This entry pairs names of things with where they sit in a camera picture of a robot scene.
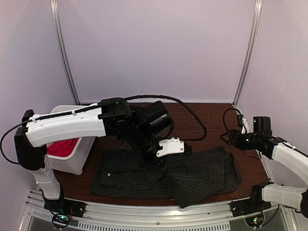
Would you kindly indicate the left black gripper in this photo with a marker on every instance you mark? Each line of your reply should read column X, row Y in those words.
column 153, row 164

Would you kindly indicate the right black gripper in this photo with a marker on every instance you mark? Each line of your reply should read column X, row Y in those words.
column 233, row 133

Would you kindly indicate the dark pinstriped shirt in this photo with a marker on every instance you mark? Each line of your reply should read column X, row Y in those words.
column 188, row 179

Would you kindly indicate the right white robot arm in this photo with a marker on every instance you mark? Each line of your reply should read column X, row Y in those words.
column 278, row 150

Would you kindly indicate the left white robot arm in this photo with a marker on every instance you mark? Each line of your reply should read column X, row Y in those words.
column 108, row 118

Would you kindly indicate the white plastic laundry bin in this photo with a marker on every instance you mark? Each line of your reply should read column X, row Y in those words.
column 75, row 162

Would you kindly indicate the red garment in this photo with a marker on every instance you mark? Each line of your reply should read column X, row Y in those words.
column 62, row 148

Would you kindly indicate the right round circuit board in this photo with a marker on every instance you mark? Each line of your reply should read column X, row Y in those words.
column 254, row 221

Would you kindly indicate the round circuit board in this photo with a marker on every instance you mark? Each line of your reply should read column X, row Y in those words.
column 60, row 221
column 254, row 221

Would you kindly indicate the left round circuit board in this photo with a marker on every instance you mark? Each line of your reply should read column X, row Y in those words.
column 60, row 221

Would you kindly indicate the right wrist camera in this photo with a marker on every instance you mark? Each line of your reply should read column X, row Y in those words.
column 243, row 124

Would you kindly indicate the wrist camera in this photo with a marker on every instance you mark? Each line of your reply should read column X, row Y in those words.
column 243, row 124
column 173, row 146

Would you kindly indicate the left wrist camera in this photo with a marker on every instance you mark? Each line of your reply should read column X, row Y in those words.
column 173, row 146

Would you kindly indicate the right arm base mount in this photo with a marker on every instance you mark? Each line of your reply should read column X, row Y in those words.
column 251, row 205

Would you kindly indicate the front aluminium rail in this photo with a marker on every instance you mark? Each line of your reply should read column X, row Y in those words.
column 104, row 217

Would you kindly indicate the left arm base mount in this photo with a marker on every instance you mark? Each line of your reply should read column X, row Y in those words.
column 64, row 206

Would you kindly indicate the right aluminium frame post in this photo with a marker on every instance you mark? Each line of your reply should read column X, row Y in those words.
column 256, row 18

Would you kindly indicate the aluminium frame post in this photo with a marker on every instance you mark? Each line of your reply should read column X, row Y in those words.
column 256, row 18
column 63, row 54

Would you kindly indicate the left aluminium frame post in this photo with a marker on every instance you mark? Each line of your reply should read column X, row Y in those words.
column 63, row 54

